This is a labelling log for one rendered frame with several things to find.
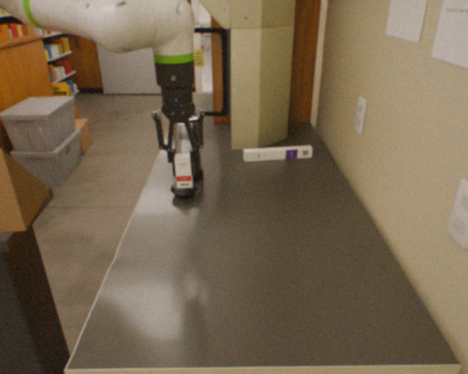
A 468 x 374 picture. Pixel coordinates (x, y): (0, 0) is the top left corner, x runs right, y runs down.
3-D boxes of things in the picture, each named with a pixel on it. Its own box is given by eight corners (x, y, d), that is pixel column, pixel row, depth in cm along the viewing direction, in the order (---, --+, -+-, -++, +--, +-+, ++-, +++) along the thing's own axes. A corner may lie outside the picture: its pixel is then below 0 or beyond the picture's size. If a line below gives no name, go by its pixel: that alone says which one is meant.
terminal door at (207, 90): (227, 116, 185) (226, 27, 167) (166, 114, 188) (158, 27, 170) (227, 116, 185) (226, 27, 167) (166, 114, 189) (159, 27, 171)
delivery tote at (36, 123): (82, 129, 375) (75, 96, 360) (57, 152, 321) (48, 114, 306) (39, 129, 375) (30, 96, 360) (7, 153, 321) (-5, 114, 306)
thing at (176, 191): (200, 188, 129) (199, 170, 126) (197, 201, 121) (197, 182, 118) (172, 188, 129) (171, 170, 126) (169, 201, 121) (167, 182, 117)
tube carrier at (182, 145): (206, 167, 141) (203, 110, 131) (203, 180, 131) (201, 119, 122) (176, 168, 141) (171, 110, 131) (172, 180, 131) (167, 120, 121)
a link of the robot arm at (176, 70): (151, 64, 84) (192, 63, 85) (157, 56, 95) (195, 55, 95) (154, 92, 87) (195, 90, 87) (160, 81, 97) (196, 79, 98)
